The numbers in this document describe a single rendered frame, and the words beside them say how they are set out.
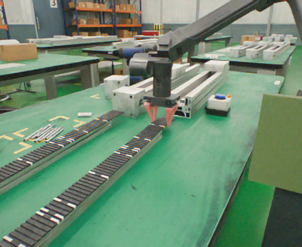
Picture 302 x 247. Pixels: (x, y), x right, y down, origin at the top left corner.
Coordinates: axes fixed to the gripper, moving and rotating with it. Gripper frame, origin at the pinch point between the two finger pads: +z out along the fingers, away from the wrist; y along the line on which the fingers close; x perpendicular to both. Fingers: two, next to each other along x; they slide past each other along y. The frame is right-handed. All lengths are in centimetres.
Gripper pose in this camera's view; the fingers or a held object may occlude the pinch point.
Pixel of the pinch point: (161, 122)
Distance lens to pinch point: 80.3
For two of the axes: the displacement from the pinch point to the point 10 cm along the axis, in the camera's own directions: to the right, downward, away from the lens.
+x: -4.5, 3.4, -8.3
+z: 0.0, 9.2, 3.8
